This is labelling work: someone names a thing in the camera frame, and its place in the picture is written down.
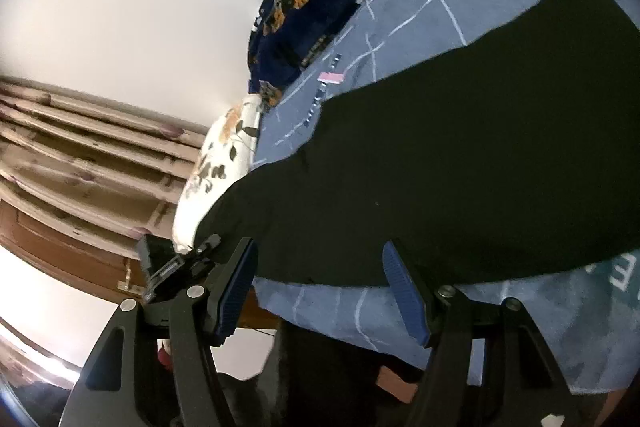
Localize black pants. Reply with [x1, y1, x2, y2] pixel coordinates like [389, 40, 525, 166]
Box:
[195, 0, 639, 286]

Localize white floral pillow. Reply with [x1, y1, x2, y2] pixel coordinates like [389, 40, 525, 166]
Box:
[172, 94, 262, 254]

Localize striped beige curtain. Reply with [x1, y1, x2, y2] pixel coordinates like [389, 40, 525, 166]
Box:
[1, 78, 204, 258]

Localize brown wooden furniture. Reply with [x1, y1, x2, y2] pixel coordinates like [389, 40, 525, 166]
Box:
[1, 202, 144, 303]

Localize blue checked bed sheet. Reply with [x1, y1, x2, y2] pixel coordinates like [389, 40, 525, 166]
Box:
[255, 0, 639, 395]

